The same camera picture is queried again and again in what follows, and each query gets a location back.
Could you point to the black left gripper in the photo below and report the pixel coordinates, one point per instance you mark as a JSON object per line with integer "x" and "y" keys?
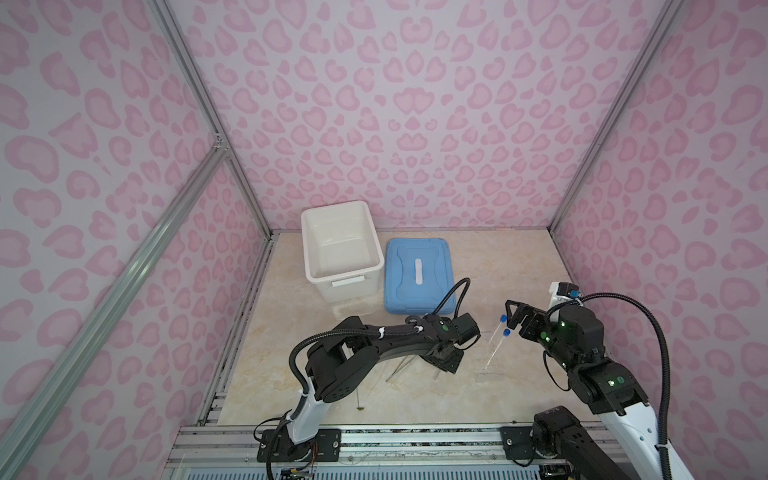
{"x": 455, "y": 364}

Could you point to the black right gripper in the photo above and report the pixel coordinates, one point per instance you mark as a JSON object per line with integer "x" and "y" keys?
{"x": 520, "y": 313}

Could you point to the blue capped test tube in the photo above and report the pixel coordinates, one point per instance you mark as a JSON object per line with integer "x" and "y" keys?
{"x": 500, "y": 331}
{"x": 494, "y": 350}

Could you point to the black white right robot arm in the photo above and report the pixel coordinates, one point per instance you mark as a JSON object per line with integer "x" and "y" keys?
{"x": 612, "y": 393}

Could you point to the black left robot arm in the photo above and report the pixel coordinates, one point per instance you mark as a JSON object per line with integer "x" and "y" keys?
{"x": 331, "y": 365}

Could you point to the metal tweezers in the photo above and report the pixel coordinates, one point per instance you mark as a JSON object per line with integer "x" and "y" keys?
{"x": 402, "y": 366}

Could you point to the clear glass stirring rod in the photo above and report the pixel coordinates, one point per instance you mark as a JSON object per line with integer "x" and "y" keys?
{"x": 377, "y": 384}

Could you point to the white plastic storage bin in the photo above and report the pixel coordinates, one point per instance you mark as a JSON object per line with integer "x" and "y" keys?
{"x": 343, "y": 257}

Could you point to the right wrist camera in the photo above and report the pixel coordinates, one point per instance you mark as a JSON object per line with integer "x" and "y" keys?
{"x": 561, "y": 292}

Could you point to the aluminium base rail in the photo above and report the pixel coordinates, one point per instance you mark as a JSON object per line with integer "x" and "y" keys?
{"x": 384, "y": 451}

